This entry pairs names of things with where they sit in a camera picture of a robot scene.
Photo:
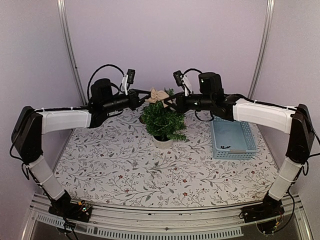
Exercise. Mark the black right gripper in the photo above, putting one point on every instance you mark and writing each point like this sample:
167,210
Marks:
181,106

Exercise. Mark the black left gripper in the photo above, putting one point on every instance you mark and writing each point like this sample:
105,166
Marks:
134,101

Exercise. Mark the beige ribbon bow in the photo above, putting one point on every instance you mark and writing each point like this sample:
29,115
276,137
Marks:
157,96

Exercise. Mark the small green christmas tree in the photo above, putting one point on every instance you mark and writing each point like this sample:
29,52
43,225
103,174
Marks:
163,123

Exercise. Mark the white ribbed plant pot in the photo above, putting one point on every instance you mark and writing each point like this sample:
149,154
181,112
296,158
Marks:
162,144

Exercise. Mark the red berry sprig ornament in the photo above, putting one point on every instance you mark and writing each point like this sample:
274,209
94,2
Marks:
222,147

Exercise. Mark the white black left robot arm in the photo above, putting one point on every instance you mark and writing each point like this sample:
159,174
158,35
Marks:
106,100

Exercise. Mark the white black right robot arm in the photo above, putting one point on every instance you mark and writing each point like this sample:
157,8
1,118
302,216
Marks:
294,121

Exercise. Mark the light blue perforated basket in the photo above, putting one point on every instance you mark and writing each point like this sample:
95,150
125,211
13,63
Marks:
237,134

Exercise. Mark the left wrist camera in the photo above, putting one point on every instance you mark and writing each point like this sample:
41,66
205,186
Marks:
127,81

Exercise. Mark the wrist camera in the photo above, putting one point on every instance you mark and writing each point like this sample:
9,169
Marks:
127,81
182,81

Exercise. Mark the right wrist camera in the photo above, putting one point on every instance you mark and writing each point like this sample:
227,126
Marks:
182,81

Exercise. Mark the aluminium corner post left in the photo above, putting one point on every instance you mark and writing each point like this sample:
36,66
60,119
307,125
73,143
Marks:
62,12

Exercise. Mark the aluminium corner post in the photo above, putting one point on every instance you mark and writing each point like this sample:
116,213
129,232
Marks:
270,4
62,12

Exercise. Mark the aluminium corner post right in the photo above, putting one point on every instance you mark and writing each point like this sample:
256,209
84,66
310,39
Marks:
270,4

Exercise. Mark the aluminium front rail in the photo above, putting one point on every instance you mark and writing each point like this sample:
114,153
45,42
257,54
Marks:
115,222

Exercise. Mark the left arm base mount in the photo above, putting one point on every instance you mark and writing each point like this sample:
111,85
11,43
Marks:
64,207

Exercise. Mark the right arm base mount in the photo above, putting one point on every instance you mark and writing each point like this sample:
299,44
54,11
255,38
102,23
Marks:
269,208

